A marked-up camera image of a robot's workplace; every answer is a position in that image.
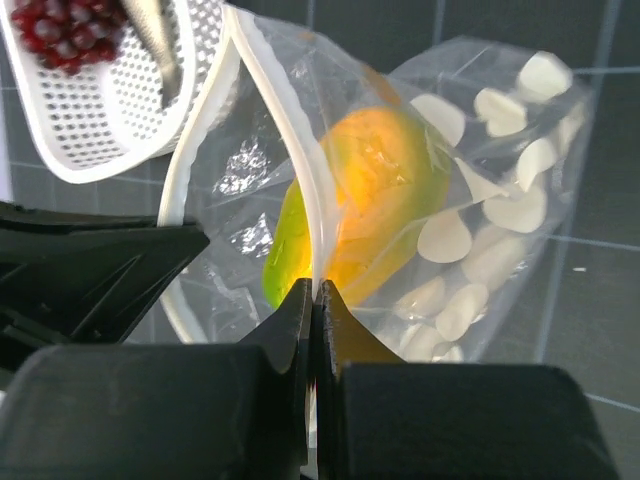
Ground dark red toy grapes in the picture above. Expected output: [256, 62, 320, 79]
[9, 0, 128, 76]

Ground clear white-dotted zip bag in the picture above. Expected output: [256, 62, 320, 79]
[158, 6, 593, 362]

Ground grey toy fish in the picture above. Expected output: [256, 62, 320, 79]
[121, 0, 183, 109]

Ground white perforated plastic basket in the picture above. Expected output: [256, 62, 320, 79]
[1, 1, 239, 184]

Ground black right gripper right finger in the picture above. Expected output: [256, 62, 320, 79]
[314, 282, 619, 479]

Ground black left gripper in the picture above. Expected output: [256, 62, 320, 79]
[1, 202, 209, 370]

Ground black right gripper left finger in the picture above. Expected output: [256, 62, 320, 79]
[1, 279, 312, 479]

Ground yellow green toy mango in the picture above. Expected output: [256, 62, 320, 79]
[262, 107, 454, 314]

